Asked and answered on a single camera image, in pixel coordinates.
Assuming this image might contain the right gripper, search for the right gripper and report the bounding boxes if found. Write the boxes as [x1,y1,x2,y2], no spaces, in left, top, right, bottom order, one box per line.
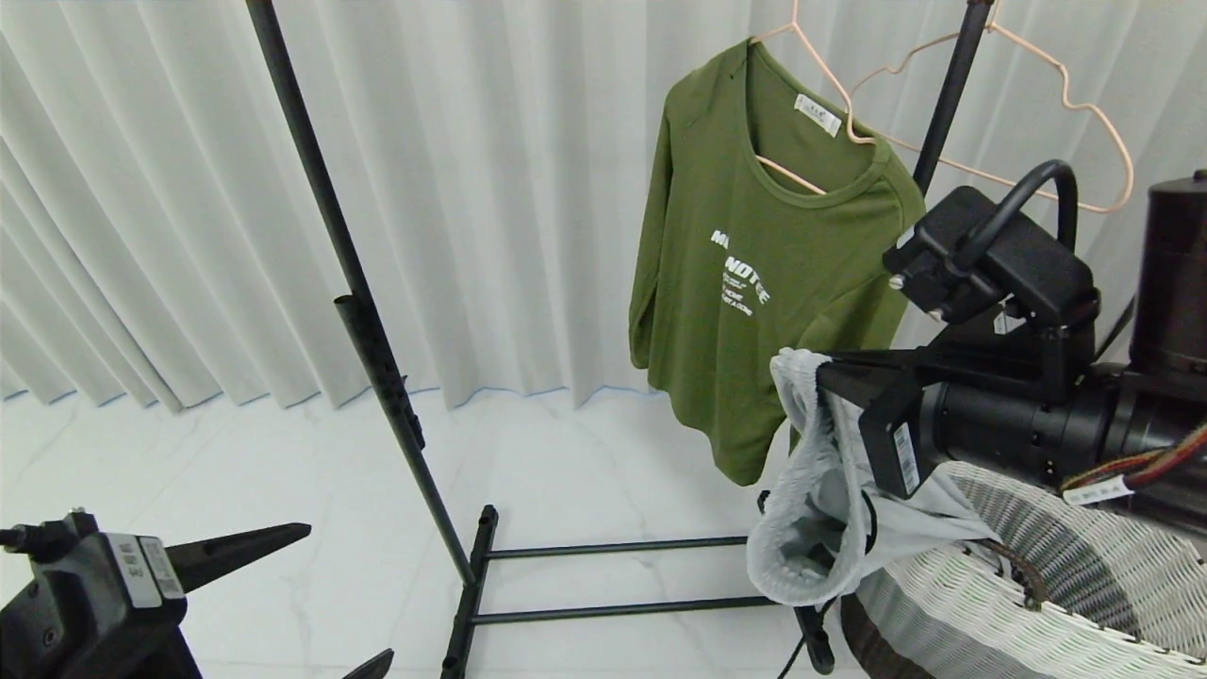
[860,373,1131,499]

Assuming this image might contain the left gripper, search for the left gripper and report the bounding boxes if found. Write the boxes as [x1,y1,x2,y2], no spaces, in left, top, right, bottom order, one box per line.
[0,509,313,679]

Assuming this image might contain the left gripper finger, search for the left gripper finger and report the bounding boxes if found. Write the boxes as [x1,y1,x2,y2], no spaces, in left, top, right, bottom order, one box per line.
[341,647,396,679]

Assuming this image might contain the pale grey shorts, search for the pale grey shorts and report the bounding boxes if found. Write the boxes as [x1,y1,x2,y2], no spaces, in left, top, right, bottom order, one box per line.
[747,347,1000,607]

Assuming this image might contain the green long-sleeved shirt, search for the green long-sleeved shirt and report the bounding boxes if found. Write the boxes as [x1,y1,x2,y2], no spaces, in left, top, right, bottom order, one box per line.
[629,38,927,487]

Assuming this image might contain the pink clothes hanger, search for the pink clothes hanger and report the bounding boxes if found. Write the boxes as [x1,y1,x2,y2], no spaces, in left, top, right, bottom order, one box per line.
[852,0,1135,214]
[750,0,880,196]

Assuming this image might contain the white laundry basket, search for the white laundry basket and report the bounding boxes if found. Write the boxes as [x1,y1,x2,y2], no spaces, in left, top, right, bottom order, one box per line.
[839,460,1207,679]

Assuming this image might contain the black clothes rack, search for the black clothes rack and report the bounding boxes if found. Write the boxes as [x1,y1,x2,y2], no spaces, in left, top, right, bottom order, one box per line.
[243,0,996,679]

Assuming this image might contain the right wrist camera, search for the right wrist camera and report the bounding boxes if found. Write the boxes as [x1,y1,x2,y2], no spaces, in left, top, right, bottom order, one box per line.
[882,184,1102,378]

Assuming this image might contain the black cable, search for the black cable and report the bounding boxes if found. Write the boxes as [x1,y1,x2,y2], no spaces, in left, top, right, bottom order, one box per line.
[952,158,1081,274]

